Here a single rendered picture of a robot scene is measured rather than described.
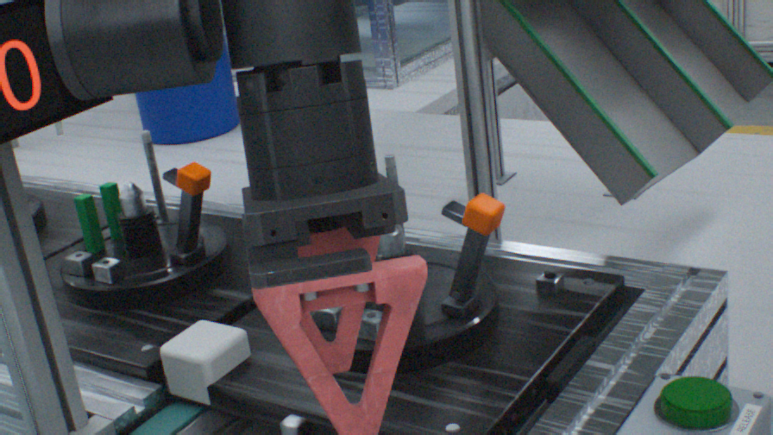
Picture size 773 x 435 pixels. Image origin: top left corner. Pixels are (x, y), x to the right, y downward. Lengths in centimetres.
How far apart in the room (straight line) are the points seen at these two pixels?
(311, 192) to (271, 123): 3
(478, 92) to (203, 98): 81
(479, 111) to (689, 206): 38
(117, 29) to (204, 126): 117
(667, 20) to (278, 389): 60
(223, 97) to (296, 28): 120
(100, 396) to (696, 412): 39
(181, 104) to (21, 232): 97
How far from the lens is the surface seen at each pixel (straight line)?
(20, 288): 66
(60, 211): 109
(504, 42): 86
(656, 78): 94
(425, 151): 141
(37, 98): 59
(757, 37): 468
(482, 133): 87
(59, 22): 45
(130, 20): 44
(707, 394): 63
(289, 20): 42
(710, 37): 108
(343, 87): 43
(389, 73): 173
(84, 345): 79
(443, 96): 167
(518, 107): 191
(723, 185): 123
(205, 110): 161
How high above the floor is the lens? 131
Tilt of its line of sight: 22 degrees down
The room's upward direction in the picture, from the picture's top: 8 degrees counter-clockwise
